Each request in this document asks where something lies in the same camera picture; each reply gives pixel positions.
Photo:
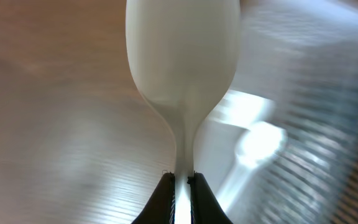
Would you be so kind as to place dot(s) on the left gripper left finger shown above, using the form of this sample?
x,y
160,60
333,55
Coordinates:
x,y
160,208

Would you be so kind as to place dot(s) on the white plastic spoon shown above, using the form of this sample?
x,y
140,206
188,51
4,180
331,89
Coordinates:
x,y
256,148
182,56

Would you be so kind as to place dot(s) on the white perforated plastic basket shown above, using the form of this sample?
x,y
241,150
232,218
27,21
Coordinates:
x,y
303,55

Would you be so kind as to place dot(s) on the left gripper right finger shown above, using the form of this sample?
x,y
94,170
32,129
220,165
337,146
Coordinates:
x,y
205,209

